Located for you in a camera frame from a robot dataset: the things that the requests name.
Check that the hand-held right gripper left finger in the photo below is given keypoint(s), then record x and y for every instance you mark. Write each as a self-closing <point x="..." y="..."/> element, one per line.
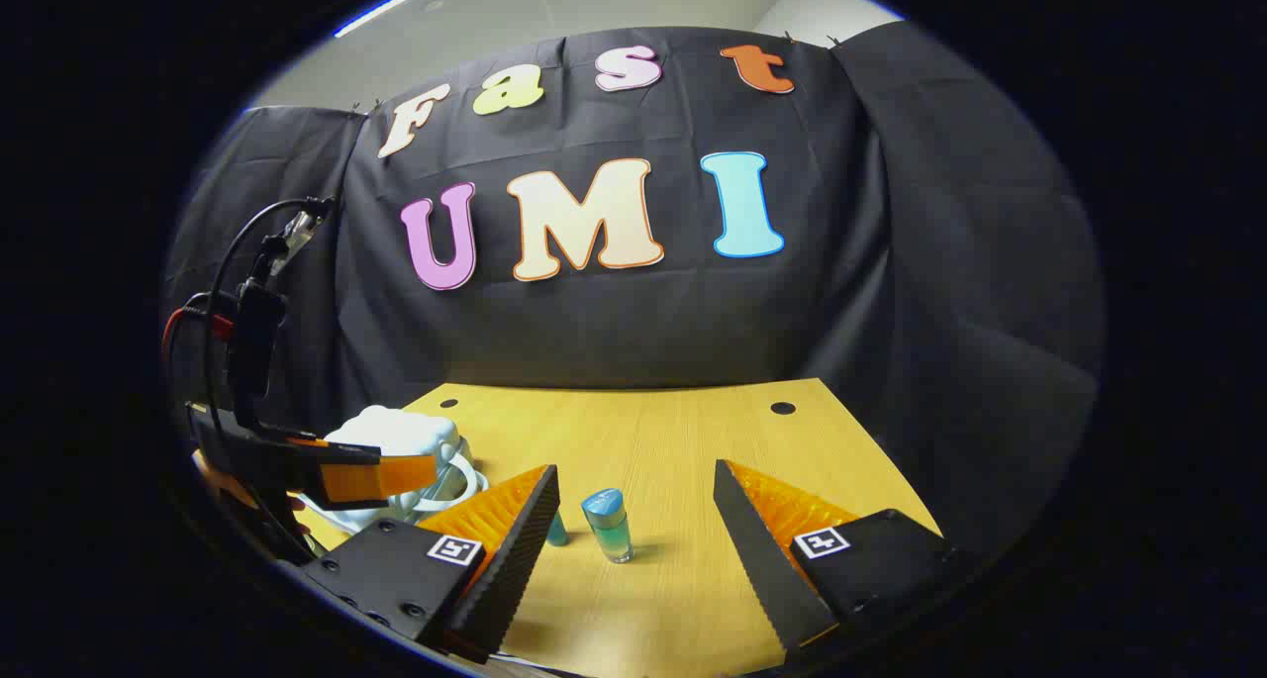
<point x="520" y="539"/>

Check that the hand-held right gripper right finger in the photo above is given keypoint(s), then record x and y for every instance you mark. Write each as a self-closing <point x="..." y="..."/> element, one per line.
<point x="757" y="549"/>

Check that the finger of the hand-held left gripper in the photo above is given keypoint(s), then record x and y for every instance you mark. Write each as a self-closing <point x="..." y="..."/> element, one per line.
<point x="381" y="478"/>

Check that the blue and white tube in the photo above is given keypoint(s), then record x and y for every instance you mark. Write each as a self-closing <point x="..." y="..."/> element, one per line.
<point x="557" y="532"/>

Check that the white suitcase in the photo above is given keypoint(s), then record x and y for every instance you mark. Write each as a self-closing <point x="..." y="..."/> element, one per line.
<point x="396" y="433"/>

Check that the blue cap clear bottle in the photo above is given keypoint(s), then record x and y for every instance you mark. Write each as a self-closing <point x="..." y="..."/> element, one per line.
<point x="607" y="525"/>

